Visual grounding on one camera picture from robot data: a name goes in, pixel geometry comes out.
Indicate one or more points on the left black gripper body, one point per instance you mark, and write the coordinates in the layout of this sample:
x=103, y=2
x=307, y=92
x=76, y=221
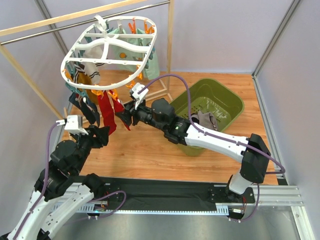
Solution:
x=97, y=135

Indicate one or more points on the red panda sock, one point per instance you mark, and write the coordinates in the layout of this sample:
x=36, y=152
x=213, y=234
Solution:
x=107, y=112

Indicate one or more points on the mustard yellow sock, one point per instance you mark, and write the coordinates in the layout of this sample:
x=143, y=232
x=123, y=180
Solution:
x=82, y=78

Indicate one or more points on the olive green plastic basket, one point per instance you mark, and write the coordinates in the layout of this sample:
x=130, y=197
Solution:
x=209, y=95

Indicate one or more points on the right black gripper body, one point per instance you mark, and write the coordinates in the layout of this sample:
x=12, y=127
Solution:
x=133, y=115

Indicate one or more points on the white round clip hanger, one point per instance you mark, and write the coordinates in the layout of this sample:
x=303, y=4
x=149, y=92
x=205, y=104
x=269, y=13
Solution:
x=104, y=33

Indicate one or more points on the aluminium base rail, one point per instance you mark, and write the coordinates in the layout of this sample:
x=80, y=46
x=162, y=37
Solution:
x=265, y=195

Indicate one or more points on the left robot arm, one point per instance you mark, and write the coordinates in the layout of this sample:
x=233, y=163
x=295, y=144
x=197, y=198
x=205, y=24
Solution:
x=40, y=221

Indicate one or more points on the navy blue sock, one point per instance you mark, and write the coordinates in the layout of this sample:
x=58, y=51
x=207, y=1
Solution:
x=74, y=100
x=89, y=110

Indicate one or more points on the white sock black stripes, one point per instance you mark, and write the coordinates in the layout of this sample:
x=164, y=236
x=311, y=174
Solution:
x=92, y=69

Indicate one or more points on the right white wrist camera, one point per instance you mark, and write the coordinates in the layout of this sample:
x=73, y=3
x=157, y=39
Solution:
x=138, y=92

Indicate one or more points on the mint green cartoon sock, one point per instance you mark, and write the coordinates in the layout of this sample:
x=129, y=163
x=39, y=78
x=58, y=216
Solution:
x=152, y=69

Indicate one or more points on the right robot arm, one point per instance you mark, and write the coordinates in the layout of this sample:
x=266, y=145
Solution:
x=251, y=152

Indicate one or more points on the grey sock red stripes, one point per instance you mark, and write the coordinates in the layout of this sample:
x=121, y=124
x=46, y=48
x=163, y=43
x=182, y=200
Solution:
x=208, y=120

